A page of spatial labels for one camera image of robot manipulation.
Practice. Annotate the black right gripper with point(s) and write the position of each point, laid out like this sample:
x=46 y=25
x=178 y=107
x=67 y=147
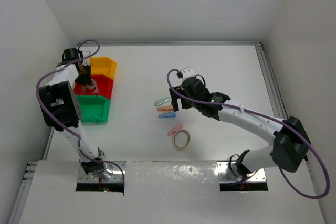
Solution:
x=175 y=97

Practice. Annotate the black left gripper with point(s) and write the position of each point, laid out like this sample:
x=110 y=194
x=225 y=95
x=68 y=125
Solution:
x=87 y=80

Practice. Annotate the orange correction tape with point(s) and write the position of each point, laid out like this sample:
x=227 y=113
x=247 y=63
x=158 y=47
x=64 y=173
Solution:
x=167 y=108

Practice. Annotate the blue correction tape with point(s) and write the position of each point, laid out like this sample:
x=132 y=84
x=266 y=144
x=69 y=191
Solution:
x=167 y=115

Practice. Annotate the pink correction tape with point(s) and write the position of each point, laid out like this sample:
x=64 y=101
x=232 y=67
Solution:
x=175 y=129

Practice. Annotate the beige masking tape roll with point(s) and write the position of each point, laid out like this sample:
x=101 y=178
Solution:
x=182 y=131

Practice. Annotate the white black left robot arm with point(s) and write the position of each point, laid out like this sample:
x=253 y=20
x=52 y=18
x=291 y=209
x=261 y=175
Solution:
x=64 y=113

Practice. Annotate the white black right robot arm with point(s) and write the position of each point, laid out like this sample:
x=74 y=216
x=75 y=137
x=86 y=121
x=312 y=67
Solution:
x=284 y=137

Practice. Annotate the red plastic bin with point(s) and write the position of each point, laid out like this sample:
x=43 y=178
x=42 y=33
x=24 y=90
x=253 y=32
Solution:
x=104 y=84

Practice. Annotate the yellow plastic bin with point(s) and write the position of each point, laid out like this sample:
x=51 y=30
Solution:
x=103 y=66

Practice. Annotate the green plastic bin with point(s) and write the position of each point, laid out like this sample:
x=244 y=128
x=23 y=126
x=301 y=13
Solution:
x=95 y=108

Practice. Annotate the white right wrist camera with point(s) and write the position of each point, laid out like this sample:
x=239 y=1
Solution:
x=186 y=72

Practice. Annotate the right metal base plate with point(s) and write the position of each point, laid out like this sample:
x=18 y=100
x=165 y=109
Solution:
x=228 y=173

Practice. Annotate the metal base plate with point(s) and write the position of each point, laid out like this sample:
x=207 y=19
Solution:
x=111 y=174
x=228 y=173

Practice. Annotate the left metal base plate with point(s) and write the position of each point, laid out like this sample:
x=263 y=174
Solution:
x=111 y=174

